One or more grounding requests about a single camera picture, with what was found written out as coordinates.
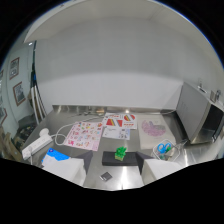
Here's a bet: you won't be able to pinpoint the purple patterned clear bag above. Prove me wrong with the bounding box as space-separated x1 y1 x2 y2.
136 115 177 151

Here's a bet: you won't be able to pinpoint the clear plastic container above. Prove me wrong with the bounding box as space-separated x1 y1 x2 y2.
152 138 188 162

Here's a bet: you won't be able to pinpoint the red striped printed sheet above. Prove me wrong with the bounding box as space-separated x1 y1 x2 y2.
101 112 138 130

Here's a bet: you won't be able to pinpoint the silver microwave oven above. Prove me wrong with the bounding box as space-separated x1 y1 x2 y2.
175 81 224 145

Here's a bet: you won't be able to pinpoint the blue handled scissors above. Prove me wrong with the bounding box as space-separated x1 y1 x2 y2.
157 142 172 154

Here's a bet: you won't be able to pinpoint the white printed paper sheet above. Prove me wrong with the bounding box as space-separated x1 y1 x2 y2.
101 126 131 141

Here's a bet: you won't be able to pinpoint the small black card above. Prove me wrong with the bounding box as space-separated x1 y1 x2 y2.
99 171 113 182

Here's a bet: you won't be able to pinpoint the black rectangular pad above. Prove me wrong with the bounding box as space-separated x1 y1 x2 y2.
101 150 139 167

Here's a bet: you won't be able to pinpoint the white power cable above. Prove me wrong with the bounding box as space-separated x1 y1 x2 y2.
54 115 104 146

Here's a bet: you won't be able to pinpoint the white power strip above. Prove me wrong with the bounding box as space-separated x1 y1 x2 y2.
21 128 54 160

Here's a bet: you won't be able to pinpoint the green toy block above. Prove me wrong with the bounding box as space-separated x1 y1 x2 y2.
114 146 128 162

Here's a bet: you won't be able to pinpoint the pink sticker sheet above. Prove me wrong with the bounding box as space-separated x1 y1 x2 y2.
63 121 104 152

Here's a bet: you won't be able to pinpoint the framed wall picture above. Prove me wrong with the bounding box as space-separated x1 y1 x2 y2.
8 56 21 81
12 81 27 107

